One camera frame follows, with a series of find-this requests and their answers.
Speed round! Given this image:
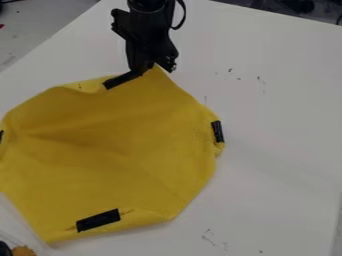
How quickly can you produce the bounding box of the black tool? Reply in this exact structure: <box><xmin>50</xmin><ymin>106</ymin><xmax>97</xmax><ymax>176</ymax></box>
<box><xmin>0</xmin><ymin>241</ymin><xmax>14</xmax><ymax>256</ymax></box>

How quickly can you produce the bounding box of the yellow toy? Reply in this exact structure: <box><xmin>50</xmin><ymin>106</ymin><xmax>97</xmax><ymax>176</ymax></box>
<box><xmin>10</xmin><ymin>244</ymin><xmax>38</xmax><ymax>256</ymax></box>

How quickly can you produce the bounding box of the yellow cloth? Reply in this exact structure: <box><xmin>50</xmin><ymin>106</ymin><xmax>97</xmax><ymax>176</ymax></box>
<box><xmin>0</xmin><ymin>64</ymin><xmax>228</xmax><ymax>244</ymax></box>

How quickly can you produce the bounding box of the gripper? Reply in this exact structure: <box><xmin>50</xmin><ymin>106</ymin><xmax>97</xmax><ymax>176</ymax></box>
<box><xmin>109</xmin><ymin>7</ymin><xmax>181</xmax><ymax>77</ymax></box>

